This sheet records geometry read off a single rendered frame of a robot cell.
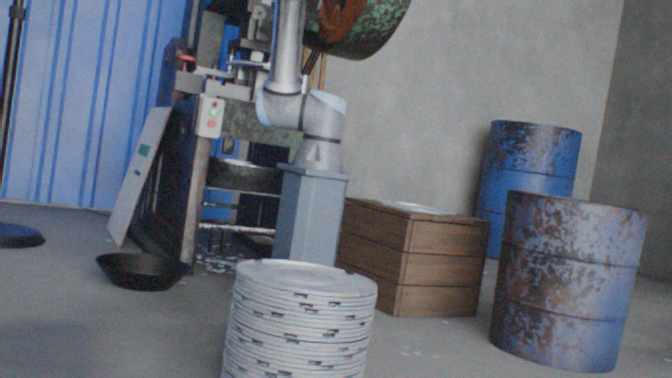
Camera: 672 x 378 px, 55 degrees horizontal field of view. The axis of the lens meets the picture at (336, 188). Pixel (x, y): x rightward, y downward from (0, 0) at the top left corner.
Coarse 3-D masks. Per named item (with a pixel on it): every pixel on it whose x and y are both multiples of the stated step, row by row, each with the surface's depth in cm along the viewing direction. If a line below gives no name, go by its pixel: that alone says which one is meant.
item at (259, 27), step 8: (256, 0) 252; (264, 0) 253; (272, 0) 255; (256, 8) 251; (264, 8) 254; (248, 16) 253; (256, 16) 252; (264, 16) 253; (272, 16) 256; (240, 24) 261; (248, 24) 252; (256, 24) 251; (264, 24) 251; (272, 24) 253; (240, 32) 260; (248, 32) 252; (256, 32) 251; (264, 32) 252; (272, 32) 253; (256, 40) 254; (264, 40) 252
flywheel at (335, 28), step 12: (324, 0) 299; (336, 0) 287; (348, 0) 277; (360, 0) 267; (324, 12) 297; (336, 12) 286; (348, 12) 275; (324, 24) 289; (336, 24) 285; (348, 24) 266; (324, 36) 286; (336, 36) 275
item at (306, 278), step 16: (240, 272) 126; (256, 272) 131; (272, 272) 133; (288, 272) 133; (304, 272) 135; (320, 272) 138; (336, 272) 144; (288, 288) 119; (304, 288) 123; (320, 288) 125; (336, 288) 127; (352, 288) 130; (368, 288) 132
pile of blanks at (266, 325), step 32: (256, 288) 122; (256, 320) 123; (288, 320) 119; (320, 320) 120; (352, 320) 123; (224, 352) 130; (256, 352) 121; (288, 352) 121; (320, 352) 121; (352, 352) 125
